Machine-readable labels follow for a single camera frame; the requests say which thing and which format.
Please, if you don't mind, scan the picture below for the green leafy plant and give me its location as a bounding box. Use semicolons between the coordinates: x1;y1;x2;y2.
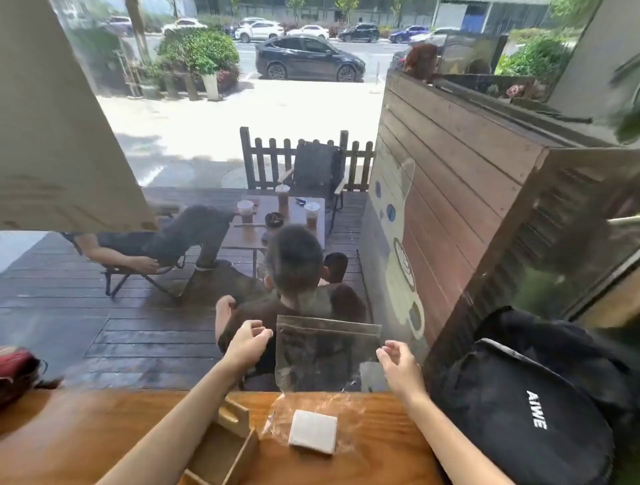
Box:
607;49;640;146

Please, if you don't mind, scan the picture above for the white napkin stack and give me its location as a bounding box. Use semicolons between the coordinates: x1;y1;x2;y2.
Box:
288;409;339;456

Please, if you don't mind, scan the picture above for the white car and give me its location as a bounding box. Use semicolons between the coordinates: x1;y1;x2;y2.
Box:
161;17;209;36
285;23;331;41
233;19;285;43

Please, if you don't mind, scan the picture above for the red helmet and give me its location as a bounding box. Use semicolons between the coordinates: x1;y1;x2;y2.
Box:
0;345;49;408

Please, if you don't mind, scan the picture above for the beige paper window poster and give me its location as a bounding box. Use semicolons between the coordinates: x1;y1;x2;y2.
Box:
0;0;159;233

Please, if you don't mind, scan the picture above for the dark grey panel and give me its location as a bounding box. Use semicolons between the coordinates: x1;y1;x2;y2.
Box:
439;32;509;76

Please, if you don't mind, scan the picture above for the potted green bush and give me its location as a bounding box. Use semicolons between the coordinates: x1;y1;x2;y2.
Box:
157;27;241;101

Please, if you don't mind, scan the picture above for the person's left forearm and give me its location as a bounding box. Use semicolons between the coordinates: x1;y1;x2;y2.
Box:
97;357;251;485

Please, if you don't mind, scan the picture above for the small brown outdoor table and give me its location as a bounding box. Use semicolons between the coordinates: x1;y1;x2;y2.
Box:
219;193;327;250

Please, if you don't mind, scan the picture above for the dark car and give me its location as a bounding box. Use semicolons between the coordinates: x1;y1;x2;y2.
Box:
389;45;416;71

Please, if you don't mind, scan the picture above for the clear plastic zip bag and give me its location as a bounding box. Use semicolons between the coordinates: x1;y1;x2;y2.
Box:
262;314;383;456

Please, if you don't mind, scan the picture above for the black suv car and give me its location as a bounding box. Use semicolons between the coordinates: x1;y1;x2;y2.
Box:
337;23;381;43

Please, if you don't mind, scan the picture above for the small white card stand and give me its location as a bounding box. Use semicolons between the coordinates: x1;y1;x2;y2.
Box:
359;362;389;393

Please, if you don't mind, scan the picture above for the person's left hand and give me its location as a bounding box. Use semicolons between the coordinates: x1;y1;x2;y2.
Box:
222;319;275;374

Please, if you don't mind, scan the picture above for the dark wooden picket fence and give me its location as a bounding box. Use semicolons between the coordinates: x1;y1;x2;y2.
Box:
239;126;376;193

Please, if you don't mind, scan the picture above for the wooden tissue box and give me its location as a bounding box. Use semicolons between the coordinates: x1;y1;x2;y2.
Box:
177;397;261;485

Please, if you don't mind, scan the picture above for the black sedan car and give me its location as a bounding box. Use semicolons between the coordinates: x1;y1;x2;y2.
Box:
255;33;367;83

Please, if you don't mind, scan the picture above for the black backpack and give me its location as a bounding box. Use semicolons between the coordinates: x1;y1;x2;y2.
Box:
429;305;640;485

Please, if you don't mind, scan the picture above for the blue car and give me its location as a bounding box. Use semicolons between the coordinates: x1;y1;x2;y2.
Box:
388;25;431;45

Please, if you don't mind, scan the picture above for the person's right hand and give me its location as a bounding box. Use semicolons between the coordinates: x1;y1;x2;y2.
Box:
375;340;427;400

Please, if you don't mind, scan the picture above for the black fabric folding chair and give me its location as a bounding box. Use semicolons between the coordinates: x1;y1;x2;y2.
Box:
278;141;347;236

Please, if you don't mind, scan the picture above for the person's right forearm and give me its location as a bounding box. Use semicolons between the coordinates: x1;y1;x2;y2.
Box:
402;389;516;485

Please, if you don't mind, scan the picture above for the black metal folding chair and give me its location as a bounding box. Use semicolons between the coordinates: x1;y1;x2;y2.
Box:
102;254;189;300

